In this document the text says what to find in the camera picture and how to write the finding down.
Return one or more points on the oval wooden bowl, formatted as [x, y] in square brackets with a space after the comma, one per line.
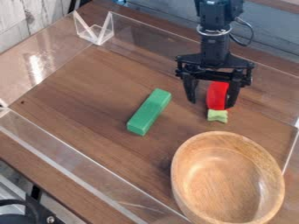
[228, 181]

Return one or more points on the clear acrylic front wall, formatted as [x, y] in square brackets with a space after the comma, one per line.
[99, 196]

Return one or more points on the clear acrylic back wall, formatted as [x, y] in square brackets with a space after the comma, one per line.
[273, 93]

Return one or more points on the black clamp with bolt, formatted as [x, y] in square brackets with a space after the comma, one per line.
[39, 213]

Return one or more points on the red plush toy green stem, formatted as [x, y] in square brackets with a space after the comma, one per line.
[216, 100]

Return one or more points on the green rectangular block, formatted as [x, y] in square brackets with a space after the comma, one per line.
[153, 107]

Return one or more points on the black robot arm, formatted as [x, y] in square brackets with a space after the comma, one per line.
[217, 15]

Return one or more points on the clear acrylic wall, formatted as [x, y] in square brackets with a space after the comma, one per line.
[273, 93]
[99, 196]

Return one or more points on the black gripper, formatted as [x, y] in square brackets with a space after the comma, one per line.
[236, 71]

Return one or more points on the clear acrylic corner bracket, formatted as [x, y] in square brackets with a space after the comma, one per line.
[97, 34]

